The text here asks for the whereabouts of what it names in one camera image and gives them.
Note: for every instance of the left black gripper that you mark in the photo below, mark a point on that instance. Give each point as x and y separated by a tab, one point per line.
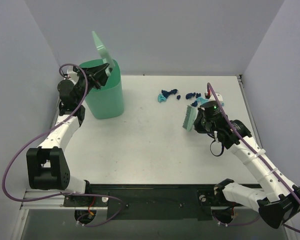
92	77

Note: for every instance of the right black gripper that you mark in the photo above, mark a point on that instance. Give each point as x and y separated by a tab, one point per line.
198	122

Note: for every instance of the green hand brush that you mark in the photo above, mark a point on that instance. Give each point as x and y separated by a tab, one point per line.
189	119

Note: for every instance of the green plastic dustpan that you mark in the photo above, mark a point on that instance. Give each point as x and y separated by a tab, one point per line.
104	54

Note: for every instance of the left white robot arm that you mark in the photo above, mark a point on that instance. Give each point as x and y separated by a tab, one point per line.
46	164

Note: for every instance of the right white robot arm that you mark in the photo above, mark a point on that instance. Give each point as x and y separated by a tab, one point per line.
279	199

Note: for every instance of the green plastic waste bin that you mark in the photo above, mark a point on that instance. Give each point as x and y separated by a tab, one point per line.
108	101

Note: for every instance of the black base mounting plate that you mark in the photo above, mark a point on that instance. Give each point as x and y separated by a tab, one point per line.
153	201

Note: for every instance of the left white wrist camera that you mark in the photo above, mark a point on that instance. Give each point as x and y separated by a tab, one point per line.
72	75

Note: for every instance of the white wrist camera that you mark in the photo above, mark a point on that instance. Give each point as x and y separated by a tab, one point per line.
213	97
72	75

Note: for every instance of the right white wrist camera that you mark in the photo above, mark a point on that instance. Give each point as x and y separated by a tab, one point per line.
213	97

